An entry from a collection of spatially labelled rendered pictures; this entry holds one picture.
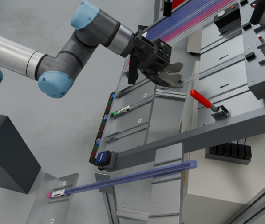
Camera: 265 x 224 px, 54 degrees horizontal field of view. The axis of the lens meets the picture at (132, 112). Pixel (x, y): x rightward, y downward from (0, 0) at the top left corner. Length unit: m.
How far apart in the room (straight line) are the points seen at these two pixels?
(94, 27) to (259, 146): 0.78
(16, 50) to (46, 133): 1.22
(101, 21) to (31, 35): 2.07
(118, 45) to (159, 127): 1.20
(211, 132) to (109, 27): 0.36
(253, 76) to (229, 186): 0.53
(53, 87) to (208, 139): 0.39
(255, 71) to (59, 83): 0.44
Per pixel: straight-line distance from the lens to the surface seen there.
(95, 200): 1.61
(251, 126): 0.61
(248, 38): 0.68
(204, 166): 1.02
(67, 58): 0.69
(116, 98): 1.02
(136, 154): 0.76
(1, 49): 0.73
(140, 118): 0.85
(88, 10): 0.68
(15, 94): 2.20
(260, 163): 1.10
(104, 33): 0.68
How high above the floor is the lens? 1.51
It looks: 53 degrees down
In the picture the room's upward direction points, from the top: straight up
